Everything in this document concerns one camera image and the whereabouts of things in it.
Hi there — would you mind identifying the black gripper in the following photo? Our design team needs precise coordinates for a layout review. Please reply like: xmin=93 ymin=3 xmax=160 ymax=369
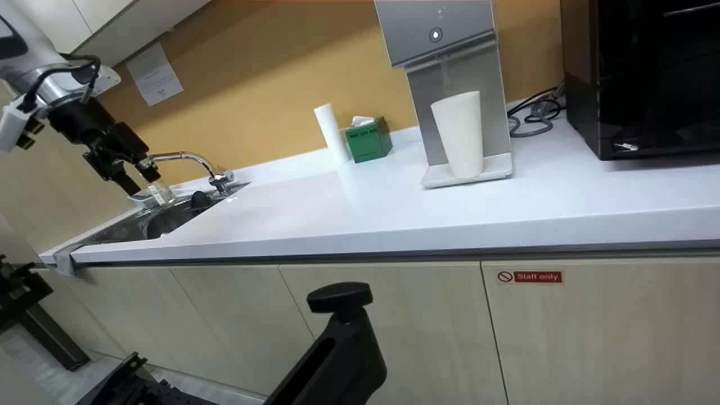
xmin=47 ymin=97 xmax=164 ymax=201

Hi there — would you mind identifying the white coffee cup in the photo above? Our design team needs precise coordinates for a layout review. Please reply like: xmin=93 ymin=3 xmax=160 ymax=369
xmin=426 ymin=87 xmax=486 ymax=183

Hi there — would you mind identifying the silver coffeemaker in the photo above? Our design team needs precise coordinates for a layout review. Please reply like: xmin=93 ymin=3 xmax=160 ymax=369
xmin=371 ymin=0 xmax=516 ymax=192

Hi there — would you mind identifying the steel sink basin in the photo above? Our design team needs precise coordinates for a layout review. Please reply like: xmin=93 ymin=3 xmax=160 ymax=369
xmin=82 ymin=180 xmax=250 ymax=248

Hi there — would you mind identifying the chrome sink faucet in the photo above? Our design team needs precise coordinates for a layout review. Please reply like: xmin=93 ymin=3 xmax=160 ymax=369
xmin=143 ymin=148 xmax=236 ymax=193

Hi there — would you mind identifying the grey counter edge clamp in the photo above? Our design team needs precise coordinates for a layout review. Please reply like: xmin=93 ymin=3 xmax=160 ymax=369
xmin=35 ymin=249 xmax=86 ymax=279

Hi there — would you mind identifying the white upper cabinet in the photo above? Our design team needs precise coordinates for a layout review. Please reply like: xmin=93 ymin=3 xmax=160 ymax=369
xmin=14 ymin=0 xmax=213 ymax=68

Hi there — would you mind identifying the black metal stand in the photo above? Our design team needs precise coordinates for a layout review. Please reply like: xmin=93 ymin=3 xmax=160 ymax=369
xmin=0 ymin=255 xmax=93 ymax=374

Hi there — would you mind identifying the white paper roll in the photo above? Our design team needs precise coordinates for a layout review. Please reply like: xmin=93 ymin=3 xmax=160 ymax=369
xmin=312 ymin=100 xmax=350 ymax=167

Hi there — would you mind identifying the black chair base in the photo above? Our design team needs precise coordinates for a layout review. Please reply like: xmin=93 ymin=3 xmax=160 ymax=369
xmin=87 ymin=350 xmax=242 ymax=405

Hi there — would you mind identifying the green tissue box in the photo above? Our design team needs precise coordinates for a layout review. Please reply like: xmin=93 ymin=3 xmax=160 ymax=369
xmin=344 ymin=114 xmax=394 ymax=165

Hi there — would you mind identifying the red warning sticker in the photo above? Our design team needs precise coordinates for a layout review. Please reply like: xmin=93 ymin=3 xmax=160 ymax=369
xmin=495 ymin=268 xmax=564 ymax=285

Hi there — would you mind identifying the beige cabinet door with sticker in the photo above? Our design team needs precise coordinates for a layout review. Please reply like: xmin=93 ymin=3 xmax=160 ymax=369
xmin=478 ymin=256 xmax=720 ymax=405

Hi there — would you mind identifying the black microwave oven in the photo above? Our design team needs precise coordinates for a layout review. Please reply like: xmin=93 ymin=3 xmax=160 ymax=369
xmin=557 ymin=0 xmax=720 ymax=165

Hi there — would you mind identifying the white paper wall note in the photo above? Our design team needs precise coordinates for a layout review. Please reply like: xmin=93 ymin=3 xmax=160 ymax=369
xmin=123 ymin=41 xmax=187 ymax=108

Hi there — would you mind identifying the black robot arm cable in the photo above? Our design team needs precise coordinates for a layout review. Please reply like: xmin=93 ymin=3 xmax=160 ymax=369
xmin=19 ymin=51 xmax=102 ymax=109

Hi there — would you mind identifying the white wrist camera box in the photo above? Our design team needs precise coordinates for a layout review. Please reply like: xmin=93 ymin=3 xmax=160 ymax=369
xmin=0 ymin=100 xmax=45 ymax=153

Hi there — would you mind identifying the black power cable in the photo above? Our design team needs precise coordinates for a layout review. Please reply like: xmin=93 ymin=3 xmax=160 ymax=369
xmin=506 ymin=85 xmax=568 ymax=139

